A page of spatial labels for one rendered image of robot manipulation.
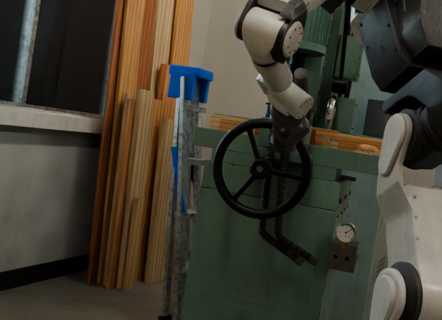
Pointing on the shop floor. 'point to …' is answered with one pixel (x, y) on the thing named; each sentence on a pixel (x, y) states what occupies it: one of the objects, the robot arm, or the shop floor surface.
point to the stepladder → (183, 176)
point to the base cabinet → (258, 264)
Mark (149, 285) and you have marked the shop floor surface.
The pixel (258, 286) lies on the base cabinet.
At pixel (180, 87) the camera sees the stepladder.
